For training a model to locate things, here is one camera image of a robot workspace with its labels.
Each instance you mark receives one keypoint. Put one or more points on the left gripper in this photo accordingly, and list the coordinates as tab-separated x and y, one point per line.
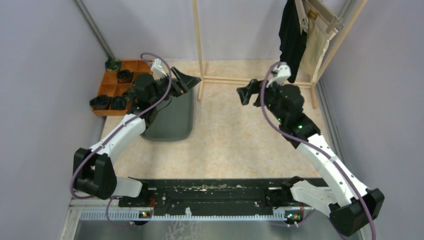
184	84

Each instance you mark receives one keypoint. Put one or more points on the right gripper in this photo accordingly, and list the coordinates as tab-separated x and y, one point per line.
252	88

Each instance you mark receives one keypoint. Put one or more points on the black garment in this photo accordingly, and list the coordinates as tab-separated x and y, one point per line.
293	39

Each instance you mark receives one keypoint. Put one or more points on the beige cotton underwear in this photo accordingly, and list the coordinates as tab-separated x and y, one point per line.
317	44

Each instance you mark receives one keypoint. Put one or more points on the beige clip hanger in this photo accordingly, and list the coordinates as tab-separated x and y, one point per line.
333	23

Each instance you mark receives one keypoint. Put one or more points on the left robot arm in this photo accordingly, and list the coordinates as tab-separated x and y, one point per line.
93	167

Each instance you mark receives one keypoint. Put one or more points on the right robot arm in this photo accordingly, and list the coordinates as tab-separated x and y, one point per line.
349	204

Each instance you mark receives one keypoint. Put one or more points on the dark green plastic bin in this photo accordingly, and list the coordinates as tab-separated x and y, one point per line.
174	121

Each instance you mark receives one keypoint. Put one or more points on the orange compartment tray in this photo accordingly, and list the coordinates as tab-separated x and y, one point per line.
111	87

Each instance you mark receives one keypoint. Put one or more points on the wooden clothes rack frame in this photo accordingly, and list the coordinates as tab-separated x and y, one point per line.
239	72

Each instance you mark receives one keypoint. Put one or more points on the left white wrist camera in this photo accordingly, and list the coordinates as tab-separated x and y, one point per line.
157	69

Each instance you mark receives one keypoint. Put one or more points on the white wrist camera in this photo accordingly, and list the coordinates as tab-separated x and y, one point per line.
157	69
278	74

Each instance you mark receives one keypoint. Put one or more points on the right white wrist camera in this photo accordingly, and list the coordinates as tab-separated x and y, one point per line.
278	74

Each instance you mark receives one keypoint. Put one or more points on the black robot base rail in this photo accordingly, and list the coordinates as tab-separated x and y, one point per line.
231	197

